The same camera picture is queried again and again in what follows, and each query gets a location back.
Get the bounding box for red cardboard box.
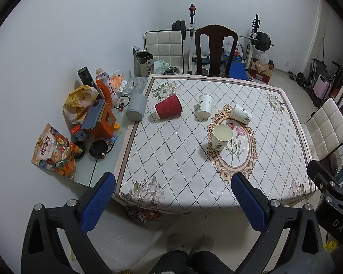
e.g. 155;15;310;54
250;61;274;84

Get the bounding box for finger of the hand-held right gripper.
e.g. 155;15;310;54
307;159;343;191

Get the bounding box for pink suitcase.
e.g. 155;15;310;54
314;75;332;99

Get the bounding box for orange box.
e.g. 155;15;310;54
87;99;117;138

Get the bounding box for white green plastic bag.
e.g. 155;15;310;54
154;59;170;75

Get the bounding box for orange snack packet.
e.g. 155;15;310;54
109;74;127;95

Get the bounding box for grey cylinder container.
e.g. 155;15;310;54
126;93;147;120

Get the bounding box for grey fuzzy slipper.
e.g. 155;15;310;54
166;233;189;253
189;236;215;254

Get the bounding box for black bowl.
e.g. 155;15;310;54
74;143;86;160

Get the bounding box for black ring cable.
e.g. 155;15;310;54
114;95;131;109

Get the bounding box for printed cardboard box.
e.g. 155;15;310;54
132;46;155;77

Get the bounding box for white leather chair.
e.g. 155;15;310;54
301;97;343;163
144;30;185;75

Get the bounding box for person's dark trouser legs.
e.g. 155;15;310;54
152;250;235;274

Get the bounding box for red patterned box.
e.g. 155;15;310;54
125;205;162;224

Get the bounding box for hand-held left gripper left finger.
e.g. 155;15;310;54
21;173;116;274

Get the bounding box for floral diamond-pattern tablecloth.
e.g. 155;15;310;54
114;74;316;214

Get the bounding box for orange printed snack bag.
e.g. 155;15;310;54
31;123;84;181

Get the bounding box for yellow plastic bag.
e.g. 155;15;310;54
63;85;99;125

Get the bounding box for red paper cup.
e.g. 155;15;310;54
154;94;183;119

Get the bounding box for white red plastic bag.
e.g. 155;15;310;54
223;38;244;59

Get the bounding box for black barbell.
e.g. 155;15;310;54
171;20;275;51

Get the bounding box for white floral paper cup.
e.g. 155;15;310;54
230;103;252;125

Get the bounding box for blue bench pad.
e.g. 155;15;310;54
228;62;250;81

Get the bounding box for red small jar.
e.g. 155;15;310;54
71;125;87;142

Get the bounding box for clear glass tray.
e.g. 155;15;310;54
122;76;148;94

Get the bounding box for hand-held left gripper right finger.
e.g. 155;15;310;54
231;173;330;274

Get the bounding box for white squat rack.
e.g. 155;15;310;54
186;4;260;75

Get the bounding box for blue-grey flat device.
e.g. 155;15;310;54
80;99;106;130

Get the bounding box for orange drink bottle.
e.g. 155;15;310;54
95;68;118;108

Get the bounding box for black folding cart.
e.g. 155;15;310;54
305;58;343;107

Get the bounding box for black dumbbell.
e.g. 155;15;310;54
287;71;306;87

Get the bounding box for black cylinder bottle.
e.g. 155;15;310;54
78;67;98;91

